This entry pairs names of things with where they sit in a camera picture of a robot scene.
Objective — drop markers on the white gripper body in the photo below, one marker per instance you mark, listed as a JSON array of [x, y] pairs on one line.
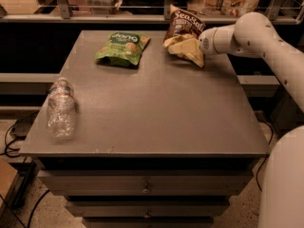
[[206, 42]]

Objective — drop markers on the brown sea salt chip bag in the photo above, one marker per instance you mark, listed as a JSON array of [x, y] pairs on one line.
[[182, 37]]

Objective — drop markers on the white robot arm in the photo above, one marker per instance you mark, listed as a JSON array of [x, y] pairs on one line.
[[253, 35]]

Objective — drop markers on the black bag behind glass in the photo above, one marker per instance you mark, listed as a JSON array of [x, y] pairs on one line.
[[148, 0]]

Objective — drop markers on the green snack bag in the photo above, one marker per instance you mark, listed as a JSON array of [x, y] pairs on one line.
[[123, 48]]

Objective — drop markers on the clear plastic water bottle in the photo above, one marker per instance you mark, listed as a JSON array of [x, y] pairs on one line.
[[61, 110]]

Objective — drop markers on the grey drawer cabinet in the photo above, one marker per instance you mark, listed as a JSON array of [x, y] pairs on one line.
[[187, 131]]

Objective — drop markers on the top drawer round knob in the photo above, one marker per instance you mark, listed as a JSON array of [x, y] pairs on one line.
[[146, 189]]

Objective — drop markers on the drawer round knob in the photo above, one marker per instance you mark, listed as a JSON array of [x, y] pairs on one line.
[[146, 189], [147, 215]]

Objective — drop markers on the metal railing with glass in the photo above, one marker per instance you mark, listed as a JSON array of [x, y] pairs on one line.
[[285, 12]]

